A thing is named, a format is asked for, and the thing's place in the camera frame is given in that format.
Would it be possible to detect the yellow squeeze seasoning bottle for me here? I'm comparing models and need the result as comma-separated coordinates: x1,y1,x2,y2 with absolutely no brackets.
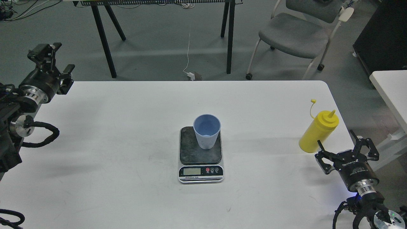
299,99,340,153

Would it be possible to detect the white power plug adapter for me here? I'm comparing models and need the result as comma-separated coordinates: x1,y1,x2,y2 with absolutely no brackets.
186,72,202,81

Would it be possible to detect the black cabinet right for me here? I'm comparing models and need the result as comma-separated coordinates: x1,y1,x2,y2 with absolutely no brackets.
353,0,407,75

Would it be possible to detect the black leg background table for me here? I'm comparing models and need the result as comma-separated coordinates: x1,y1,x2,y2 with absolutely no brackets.
72,0,244,79

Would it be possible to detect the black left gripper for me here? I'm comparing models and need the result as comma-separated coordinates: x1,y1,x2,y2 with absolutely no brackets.
18,42,75,104

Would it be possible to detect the white side table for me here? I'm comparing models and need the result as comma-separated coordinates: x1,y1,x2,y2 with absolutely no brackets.
369,70,407,141

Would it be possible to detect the digital kitchen scale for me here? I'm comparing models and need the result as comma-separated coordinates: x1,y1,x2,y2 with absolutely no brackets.
178,126,225,184

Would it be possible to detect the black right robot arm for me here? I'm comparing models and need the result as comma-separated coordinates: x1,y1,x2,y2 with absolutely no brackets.
315,130,406,229

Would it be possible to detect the grey office chair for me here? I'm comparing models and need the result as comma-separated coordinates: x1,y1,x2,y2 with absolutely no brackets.
245,0,354,80

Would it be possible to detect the floor cables top left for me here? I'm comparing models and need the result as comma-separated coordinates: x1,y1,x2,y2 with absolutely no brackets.
0,0,61,22

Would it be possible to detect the white hanging cable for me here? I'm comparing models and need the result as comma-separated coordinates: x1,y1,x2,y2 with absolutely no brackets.
183,25,191,74

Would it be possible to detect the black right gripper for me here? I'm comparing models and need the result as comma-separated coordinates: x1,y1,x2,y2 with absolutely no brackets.
314,129,380,193

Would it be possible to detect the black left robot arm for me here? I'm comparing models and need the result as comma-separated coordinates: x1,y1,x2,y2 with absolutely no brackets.
0,42,75,176

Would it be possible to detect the blue ribbed plastic cup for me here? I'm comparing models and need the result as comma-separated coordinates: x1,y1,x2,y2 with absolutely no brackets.
192,114,221,149

